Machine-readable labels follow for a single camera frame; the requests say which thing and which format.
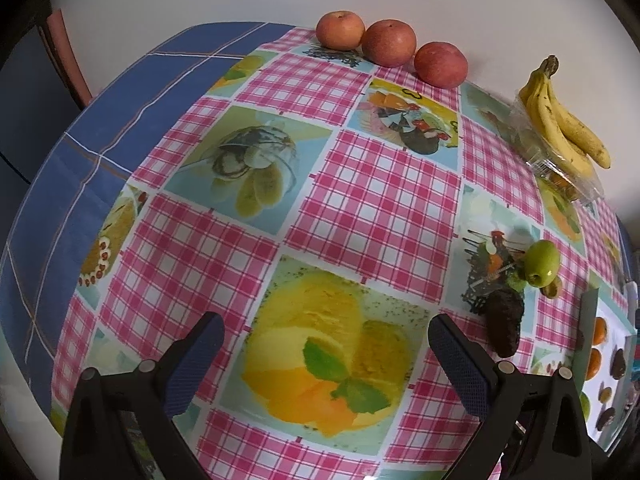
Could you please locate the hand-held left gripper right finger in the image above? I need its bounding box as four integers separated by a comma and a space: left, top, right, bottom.
428, 313, 593, 480

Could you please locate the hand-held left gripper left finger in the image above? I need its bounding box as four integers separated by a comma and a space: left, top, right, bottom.
60, 311, 226, 480

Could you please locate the large green apple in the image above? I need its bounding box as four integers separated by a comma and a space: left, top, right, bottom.
522, 240, 560, 288

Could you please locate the white fruit tray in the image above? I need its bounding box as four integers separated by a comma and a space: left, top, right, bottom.
575, 280, 640, 453

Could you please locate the clear plastic container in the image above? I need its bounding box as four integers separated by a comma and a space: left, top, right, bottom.
510, 100, 606, 206

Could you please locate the spotted yellow banana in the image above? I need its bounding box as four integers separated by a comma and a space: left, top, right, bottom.
542, 55, 612, 170

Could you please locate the blue tablecloth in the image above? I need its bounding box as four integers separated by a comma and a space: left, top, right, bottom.
0, 21, 638, 413

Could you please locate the large red apple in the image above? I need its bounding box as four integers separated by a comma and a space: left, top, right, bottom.
414, 41, 469, 87

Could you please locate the small red apple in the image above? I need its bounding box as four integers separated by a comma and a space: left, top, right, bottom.
316, 10, 366, 51

